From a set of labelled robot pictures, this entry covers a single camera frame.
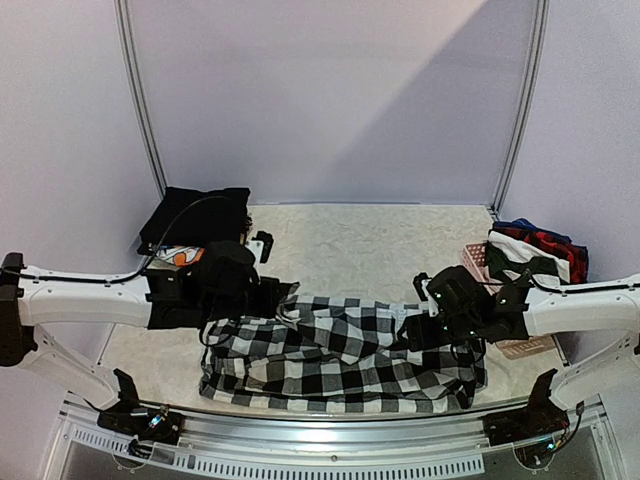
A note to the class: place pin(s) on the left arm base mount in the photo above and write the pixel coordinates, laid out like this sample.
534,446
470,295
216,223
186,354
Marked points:
128,417

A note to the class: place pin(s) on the colourful patterned folded shorts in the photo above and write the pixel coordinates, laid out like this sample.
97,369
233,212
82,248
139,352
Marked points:
179,256

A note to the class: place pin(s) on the red black plaid shirt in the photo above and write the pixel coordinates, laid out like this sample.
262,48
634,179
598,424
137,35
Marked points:
577,256

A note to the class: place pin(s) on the left aluminium frame post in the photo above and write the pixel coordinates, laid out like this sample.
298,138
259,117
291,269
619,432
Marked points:
133,72

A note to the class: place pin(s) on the right aluminium frame post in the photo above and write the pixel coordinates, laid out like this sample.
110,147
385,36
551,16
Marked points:
526,94

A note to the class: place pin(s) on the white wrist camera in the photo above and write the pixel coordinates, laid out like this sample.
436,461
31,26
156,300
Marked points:
420,284
262,245

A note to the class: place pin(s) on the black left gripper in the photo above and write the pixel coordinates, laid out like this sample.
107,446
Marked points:
274,291

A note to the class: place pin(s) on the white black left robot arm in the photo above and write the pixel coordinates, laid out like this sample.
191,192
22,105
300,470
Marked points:
31,298

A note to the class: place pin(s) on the blue plaid garment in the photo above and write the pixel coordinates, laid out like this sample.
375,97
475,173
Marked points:
523,223

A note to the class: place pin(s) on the black white checked shirt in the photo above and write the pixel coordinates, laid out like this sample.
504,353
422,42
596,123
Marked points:
337,355

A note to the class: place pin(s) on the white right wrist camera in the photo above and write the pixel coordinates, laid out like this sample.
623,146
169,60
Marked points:
420,284

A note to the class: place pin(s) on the front aluminium rail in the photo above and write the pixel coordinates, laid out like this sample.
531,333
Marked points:
227,446

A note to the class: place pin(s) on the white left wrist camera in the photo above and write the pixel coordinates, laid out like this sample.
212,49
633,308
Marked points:
262,245

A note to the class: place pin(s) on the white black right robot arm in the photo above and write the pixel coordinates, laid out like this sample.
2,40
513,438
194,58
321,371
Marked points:
612,305

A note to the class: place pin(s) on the aluminium frame post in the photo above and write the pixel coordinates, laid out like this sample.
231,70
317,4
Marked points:
526,94
133,72

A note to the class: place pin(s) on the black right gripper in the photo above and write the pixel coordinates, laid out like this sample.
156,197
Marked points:
415,331

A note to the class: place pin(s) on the black t-shirt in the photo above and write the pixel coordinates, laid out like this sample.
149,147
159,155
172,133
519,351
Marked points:
192,218

